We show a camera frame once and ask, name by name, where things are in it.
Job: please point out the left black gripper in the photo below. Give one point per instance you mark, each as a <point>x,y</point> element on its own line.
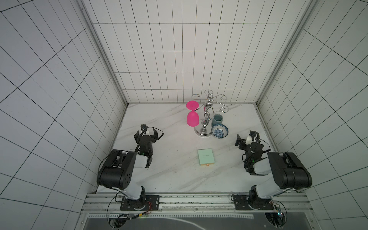
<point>155,137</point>

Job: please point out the mint green jewelry box sleeve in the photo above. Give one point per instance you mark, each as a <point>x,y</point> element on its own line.
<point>205,157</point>

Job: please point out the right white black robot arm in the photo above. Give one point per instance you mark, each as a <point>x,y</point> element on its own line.
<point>286,169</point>

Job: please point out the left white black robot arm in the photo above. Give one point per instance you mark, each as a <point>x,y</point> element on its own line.
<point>116,173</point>

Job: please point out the blue white patterned bowl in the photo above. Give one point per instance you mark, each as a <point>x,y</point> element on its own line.
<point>220,131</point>

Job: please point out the teal ceramic cup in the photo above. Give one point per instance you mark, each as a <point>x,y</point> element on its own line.
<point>217,119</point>

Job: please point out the silver spiral glass holder stand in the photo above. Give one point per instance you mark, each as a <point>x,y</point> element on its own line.
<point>204,129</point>

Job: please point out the pink plastic wine glass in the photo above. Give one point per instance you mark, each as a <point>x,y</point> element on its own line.
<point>192,117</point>

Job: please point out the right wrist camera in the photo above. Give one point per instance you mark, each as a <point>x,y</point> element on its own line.
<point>249,140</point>

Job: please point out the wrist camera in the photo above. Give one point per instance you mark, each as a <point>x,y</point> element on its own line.
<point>249,140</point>
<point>148,131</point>

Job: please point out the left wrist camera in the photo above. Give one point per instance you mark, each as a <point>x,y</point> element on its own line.
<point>148,131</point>

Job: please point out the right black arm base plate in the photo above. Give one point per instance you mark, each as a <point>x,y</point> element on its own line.
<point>253,203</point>

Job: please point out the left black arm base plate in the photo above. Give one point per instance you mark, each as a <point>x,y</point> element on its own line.
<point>149,202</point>

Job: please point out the aluminium mounting rail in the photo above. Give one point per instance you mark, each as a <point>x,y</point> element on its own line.
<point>160,203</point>

